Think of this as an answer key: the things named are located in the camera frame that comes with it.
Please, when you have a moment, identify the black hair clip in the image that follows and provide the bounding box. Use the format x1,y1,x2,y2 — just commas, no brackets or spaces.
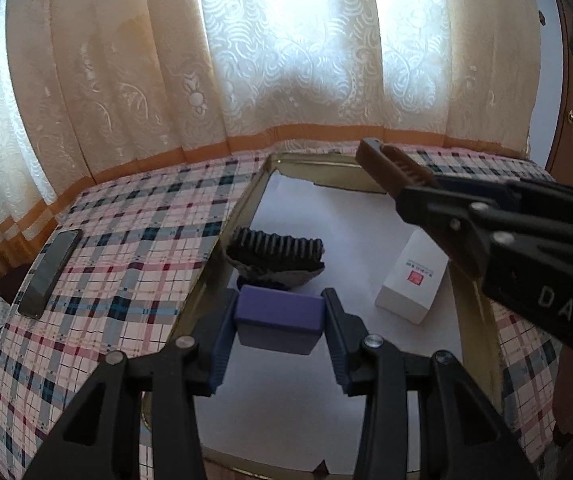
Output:
225,226,326,288

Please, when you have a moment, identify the white box with red label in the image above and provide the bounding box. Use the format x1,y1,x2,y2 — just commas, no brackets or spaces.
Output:
375,232,450,325

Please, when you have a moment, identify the dark remote control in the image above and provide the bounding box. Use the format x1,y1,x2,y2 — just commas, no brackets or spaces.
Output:
18,228,84,318

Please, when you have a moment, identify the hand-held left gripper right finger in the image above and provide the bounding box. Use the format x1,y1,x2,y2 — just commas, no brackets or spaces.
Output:
320,287,539,480

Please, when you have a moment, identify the gold metal tin box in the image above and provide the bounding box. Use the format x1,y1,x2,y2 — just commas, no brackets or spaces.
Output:
139,152,504,478

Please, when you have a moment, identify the plaid bedsheet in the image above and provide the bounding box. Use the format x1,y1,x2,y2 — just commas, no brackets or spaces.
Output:
0,145,567,480

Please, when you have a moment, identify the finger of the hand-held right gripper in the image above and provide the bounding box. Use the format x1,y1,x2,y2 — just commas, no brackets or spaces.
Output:
429,175,573,211
397,185,517,286

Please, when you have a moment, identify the brown comb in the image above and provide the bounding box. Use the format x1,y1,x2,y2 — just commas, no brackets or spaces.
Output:
355,137,437,193

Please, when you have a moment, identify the white paper liner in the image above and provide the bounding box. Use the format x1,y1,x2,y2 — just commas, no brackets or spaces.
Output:
194,175,467,471

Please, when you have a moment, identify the purple lidded box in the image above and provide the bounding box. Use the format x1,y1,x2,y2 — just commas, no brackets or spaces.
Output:
234,285,325,357

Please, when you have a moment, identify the cream lace curtain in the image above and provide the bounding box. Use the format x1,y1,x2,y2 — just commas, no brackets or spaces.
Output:
6,0,542,186

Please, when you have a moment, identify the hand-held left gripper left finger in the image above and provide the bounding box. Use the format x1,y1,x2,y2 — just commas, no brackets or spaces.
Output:
24,287,240,480

